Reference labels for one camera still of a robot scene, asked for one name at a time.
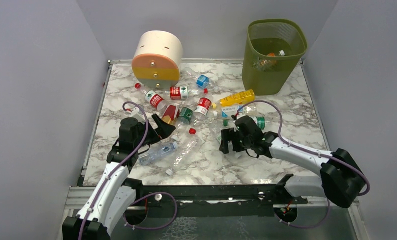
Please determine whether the blue green label lemon bottle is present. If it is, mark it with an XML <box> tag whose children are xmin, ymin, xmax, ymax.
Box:
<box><xmin>209</xmin><ymin>118</ymin><xmax>236</xmax><ymax>144</ymax></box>

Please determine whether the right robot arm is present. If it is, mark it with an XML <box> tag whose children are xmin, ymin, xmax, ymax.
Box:
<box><xmin>219</xmin><ymin>116</ymin><xmax>367</xmax><ymax>209</ymax></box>

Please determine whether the red label bottle top left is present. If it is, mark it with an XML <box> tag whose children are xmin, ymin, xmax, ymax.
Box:
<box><xmin>134</xmin><ymin>83</ymin><xmax>169</xmax><ymax>113</ymax></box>

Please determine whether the clear bottle pale blue cap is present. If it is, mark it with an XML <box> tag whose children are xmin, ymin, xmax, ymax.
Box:
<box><xmin>138</xmin><ymin>141</ymin><xmax>178</xmax><ymax>166</ymax></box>

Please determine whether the red label bottle red cap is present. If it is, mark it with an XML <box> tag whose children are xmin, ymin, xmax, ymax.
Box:
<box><xmin>163</xmin><ymin>86</ymin><xmax>209</xmax><ymax>101</ymax></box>

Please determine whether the green mesh waste bin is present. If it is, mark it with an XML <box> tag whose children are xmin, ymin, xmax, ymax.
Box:
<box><xmin>242</xmin><ymin>19</ymin><xmax>308</xmax><ymax>96</ymax></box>

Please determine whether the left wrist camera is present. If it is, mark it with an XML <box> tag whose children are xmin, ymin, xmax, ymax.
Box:
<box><xmin>125</xmin><ymin>107</ymin><xmax>146</xmax><ymax>124</ymax></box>

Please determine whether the red white label water bottle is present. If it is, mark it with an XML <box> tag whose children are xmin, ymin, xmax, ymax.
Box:
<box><xmin>192</xmin><ymin>93</ymin><xmax>214</xmax><ymax>125</ymax></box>

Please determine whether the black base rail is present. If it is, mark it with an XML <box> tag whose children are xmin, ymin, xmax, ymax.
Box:
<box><xmin>77</xmin><ymin>177</ymin><xmax>309</xmax><ymax>226</ymax></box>

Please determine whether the red gold label bottle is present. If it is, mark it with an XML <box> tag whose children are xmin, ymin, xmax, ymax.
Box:
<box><xmin>161</xmin><ymin>104</ymin><xmax>180</xmax><ymax>126</ymax></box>

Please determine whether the white blue label tea bottle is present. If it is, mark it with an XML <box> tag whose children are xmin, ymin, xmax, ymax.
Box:
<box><xmin>210</xmin><ymin>104</ymin><xmax>259</xmax><ymax>119</ymax></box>

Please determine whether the orange label tea bottle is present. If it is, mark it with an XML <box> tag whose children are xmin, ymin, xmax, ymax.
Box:
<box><xmin>252</xmin><ymin>50</ymin><xmax>286</xmax><ymax>72</ymax></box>

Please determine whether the yellow juice bottle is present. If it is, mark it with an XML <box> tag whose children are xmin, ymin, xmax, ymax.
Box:
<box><xmin>212</xmin><ymin>89</ymin><xmax>256</xmax><ymax>110</ymax></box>

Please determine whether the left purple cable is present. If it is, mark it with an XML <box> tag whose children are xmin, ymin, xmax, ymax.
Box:
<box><xmin>77</xmin><ymin>101</ymin><xmax>179</xmax><ymax>240</ymax></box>

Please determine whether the clear bottle blue label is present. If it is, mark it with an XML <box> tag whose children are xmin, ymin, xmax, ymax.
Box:
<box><xmin>182</xmin><ymin>67</ymin><xmax>221</xmax><ymax>93</ymax></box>

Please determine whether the green cap water bottle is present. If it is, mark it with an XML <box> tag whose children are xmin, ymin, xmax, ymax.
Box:
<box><xmin>222</xmin><ymin>116</ymin><xmax>271</xmax><ymax>130</ymax></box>

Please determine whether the round cream drawer cabinet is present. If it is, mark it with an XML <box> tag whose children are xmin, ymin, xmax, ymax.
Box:
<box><xmin>131</xmin><ymin>30</ymin><xmax>184</xmax><ymax>90</ymax></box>

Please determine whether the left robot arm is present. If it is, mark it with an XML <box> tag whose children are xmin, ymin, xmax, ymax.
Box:
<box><xmin>62</xmin><ymin>114</ymin><xmax>176</xmax><ymax>240</ymax></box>

